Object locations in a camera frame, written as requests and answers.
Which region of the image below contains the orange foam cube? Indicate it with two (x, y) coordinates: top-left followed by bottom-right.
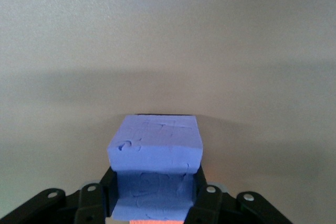
(130, 218), (184, 224)

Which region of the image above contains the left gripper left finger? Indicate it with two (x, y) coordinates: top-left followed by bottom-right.
(75, 167), (119, 224)

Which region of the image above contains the purple foam cube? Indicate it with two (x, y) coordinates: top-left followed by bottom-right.
(106, 114), (204, 222)

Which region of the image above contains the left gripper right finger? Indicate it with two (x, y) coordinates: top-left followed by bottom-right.
(183, 167), (224, 224)

